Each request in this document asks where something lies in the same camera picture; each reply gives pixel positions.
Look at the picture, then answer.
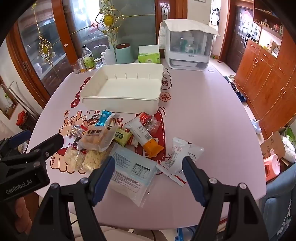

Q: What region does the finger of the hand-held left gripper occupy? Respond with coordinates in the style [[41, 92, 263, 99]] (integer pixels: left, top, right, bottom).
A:
[[0, 130, 31, 151], [25, 134, 64, 163]]

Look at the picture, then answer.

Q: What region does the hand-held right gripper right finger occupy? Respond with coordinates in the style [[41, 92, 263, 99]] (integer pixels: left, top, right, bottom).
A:
[[182, 156, 270, 241]]

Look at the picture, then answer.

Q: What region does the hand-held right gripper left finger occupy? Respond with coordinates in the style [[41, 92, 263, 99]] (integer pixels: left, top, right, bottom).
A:
[[26, 156, 115, 241]]

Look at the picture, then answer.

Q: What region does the large light blue packet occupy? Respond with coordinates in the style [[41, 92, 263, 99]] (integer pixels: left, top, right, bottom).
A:
[[108, 143, 158, 207]]

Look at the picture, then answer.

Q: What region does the blue snack packet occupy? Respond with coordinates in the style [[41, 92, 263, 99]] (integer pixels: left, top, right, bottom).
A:
[[95, 111, 115, 127]]

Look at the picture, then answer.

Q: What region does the white and orange long packet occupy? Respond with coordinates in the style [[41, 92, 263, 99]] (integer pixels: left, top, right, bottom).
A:
[[124, 117, 164, 158]]

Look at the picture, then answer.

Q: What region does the white plastic tray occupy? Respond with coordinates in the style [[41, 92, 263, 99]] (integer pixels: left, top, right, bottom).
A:
[[80, 63, 164, 115]]

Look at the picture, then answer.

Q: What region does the person's left hand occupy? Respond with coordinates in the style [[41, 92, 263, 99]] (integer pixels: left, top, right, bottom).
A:
[[14, 197, 33, 235]]

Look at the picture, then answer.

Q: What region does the red bag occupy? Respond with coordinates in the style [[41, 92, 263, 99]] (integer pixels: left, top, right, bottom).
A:
[[16, 110, 28, 127]]

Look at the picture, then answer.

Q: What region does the flat white sachet red edge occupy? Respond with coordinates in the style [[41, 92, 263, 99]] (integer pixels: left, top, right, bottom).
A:
[[156, 162, 186, 186]]

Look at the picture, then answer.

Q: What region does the clear puffed snack packet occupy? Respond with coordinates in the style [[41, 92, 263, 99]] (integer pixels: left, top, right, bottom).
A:
[[63, 147, 84, 174], [82, 149, 110, 174]]

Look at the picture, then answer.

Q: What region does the silver foil candy packet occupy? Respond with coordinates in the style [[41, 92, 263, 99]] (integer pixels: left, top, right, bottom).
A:
[[70, 125, 89, 140]]

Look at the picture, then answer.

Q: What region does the clear white snack packet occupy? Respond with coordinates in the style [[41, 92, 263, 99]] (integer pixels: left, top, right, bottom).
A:
[[166, 137, 205, 175]]

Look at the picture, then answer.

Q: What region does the green snack packet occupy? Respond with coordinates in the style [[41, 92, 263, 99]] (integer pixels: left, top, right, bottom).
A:
[[114, 128, 132, 147]]

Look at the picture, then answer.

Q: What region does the brown snowflake snack packet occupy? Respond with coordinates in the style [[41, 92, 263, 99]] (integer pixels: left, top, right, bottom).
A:
[[87, 116, 100, 127]]

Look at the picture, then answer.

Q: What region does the pink printed table mat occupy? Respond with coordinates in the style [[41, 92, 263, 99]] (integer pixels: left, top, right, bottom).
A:
[[26, 58, 267, 230]]

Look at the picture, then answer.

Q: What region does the red and clear snack packet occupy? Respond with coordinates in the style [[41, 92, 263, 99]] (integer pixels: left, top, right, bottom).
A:
[[139, 112, 161, 134]]

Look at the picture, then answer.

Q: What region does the pink plastic appliance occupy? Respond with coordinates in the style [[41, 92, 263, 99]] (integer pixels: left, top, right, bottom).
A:
[[264, 154, 282, 182]]

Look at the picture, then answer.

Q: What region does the white toy figure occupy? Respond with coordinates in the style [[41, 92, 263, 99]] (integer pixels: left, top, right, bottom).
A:
[[251, 118, 262, 134]]

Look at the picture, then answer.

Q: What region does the cardboard box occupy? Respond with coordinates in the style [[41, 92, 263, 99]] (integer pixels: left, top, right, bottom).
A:
[[260, 131, 286, 159]]

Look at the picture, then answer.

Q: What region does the clear bottle green label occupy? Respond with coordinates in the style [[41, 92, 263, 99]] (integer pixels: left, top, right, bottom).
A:
[[82, 45, 97, 70]]

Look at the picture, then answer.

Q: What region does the blue chair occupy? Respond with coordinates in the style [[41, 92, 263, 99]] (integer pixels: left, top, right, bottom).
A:
[[258, 162, 296, 241]]

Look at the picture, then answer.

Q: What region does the glass door gold ornament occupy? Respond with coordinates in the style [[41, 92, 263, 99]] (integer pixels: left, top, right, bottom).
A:
[[6, 0, 162, 98]]

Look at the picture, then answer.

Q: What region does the white pump bottle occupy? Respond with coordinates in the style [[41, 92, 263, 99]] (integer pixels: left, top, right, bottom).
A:
[[95, 44, 116, 65]]

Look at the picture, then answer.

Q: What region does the mint green canister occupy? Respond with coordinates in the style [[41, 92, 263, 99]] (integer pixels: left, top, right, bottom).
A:
[[115, 43, 134, 64]]

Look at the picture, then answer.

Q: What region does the green tissue box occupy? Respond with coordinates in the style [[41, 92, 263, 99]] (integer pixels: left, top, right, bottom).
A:
[[138, 45, 161, 64]]

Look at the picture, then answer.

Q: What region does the dark brown door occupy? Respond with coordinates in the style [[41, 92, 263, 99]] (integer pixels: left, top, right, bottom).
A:
[[227, 6, 254, 73]]

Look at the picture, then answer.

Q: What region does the wooden wall cabinet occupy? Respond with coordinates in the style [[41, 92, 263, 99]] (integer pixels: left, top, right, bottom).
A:
[[234, 0, 296, 141]]

